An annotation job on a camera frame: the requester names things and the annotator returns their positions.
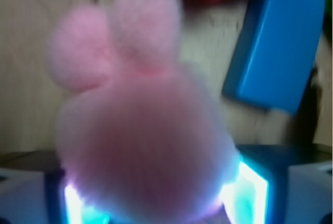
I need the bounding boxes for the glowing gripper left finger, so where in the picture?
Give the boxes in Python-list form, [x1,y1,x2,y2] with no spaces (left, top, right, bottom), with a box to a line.
[1,151,109,223]

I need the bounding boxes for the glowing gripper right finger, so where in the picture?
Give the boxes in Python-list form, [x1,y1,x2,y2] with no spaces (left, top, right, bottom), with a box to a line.
[222,144,332,223]

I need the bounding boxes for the pink plush bunny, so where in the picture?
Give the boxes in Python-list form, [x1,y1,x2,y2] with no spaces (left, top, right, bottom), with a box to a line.
[47,0,239,223]

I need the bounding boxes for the brown paper bag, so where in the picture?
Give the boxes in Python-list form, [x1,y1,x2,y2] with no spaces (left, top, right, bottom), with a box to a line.
[1,0,332,153]

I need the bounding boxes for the blue rectangular block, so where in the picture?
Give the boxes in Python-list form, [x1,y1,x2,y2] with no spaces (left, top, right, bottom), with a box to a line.
[222,0,325,115]

